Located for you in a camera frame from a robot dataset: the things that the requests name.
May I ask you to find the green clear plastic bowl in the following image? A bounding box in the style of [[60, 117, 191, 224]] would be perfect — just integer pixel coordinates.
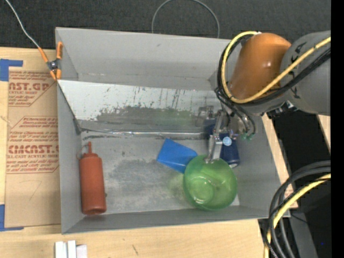
[[182, 154, 239, 212]]

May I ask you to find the brown cardboard board, red print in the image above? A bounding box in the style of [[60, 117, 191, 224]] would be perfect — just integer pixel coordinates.
[[0, 47, 63, 231]]

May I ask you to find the dark blue can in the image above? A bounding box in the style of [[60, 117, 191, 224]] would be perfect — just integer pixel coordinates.
[[203, 119, 241, 169]]

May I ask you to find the grey metal bin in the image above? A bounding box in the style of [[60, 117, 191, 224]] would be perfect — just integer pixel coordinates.
[[55, 27, 291, 235]]

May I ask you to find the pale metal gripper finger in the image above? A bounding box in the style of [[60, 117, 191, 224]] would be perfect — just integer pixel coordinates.
[[212, 134, 224, 163], [205, 136, 217, 163]]

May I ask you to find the red-brown squeeze bottle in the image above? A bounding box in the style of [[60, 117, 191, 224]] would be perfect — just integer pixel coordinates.
[[76, 141, 108, 216]]

